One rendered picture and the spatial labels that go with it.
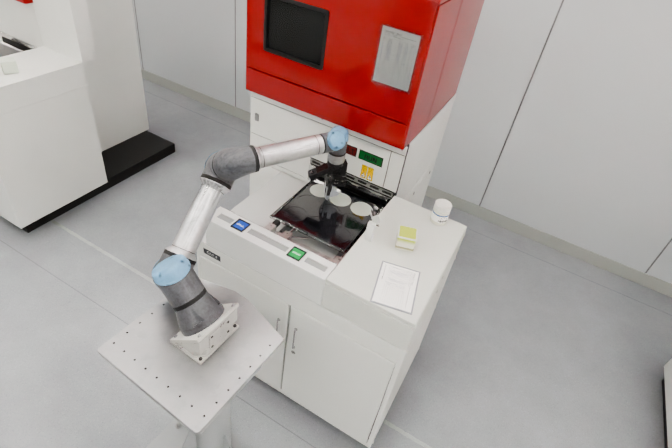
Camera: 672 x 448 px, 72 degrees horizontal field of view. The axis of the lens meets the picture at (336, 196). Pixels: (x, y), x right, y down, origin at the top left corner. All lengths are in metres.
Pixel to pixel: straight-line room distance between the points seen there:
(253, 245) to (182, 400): 0.58
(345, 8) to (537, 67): 1.73
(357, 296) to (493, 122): 2.11
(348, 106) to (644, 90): 1.93
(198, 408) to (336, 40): 1.37
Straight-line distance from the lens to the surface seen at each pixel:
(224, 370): 1.60
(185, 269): 1.53
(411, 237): 1.79
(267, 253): 1.75
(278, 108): 2.23
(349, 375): 1.97
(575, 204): 3.63
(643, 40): 3.22
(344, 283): 1.65
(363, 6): 1.81
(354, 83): 1.90
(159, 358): 1.65
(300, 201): 2.07
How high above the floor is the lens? 2.18
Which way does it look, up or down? 37 degrees down
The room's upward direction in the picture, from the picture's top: 9 degrees clockwise
